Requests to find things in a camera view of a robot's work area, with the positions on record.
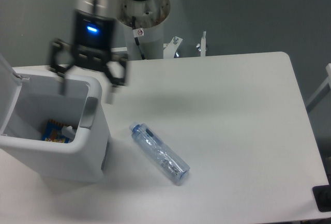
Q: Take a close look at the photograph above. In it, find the white clamp post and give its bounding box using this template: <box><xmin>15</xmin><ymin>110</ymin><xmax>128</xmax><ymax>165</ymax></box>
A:
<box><xmin>196</xmin><ymin>31</ymin><xmax>207</xmax><ymax>57</ymax></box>

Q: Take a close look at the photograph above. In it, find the clear plastic bottle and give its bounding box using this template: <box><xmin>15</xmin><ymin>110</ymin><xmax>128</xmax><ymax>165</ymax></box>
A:
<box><xmin>129</xmin><ymin>122</ymin><xmax>190</xmax><ymax>185</ymax></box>

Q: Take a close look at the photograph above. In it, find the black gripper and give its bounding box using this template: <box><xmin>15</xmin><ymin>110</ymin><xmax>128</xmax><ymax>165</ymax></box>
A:
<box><xmin>49</xmin><ymin>10</ymin><xmax>129</xmax><ymax>104</ymax></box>

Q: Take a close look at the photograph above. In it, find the black object at table corner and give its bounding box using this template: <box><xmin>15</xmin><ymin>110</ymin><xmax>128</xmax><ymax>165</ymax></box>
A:
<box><xmin>312</xmin><ymin>185</ymin><xmax>330</xmax><ymax>213</ymax></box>

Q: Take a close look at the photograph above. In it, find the white frame at right edge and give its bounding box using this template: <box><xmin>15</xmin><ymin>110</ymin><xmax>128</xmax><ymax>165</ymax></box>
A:
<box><xmin>306</xmin><ymin>63</ymin><xmax>330</xmax><ymax>113</ymax></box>

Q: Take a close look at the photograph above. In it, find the white plastic trash can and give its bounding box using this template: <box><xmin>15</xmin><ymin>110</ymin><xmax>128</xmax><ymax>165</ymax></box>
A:
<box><xmin>1</xmin><ymin>68</ymin><xmax>110</xmax><ymax>183</ymax></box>

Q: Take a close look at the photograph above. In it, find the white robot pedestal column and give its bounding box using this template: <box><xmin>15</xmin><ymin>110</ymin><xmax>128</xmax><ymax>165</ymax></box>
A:
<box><xmin>118</xmin><ymin>0</ymin><xmax>171</xmax><ymax>61</ymax></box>

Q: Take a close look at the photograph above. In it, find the white paper carton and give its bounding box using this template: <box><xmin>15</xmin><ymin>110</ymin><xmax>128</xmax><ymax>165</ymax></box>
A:
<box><xmin>61</xmin><ymin>126</ymin><xmax>77</xmax><ymax>140</ymax></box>

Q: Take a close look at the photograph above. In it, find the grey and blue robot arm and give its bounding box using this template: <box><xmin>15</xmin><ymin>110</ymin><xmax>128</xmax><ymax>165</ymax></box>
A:
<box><xmin>49</xmin><ymin>0</ymin><xmax>161</xmax><ymax>95</ymax></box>

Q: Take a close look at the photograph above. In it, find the black cable on pedestal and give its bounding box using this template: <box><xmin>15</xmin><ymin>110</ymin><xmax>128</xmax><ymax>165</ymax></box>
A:
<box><xmin>131</xmin><ymin>16</ymin><xmax>146</xmax><ymax>60</ymax></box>

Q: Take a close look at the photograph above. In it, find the blue snack wrapper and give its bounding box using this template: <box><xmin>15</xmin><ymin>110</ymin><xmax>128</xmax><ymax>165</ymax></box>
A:
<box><xmin>41</xmin><ymin>119</ymin><xmax>69</xmax><ymax>143</ymax></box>

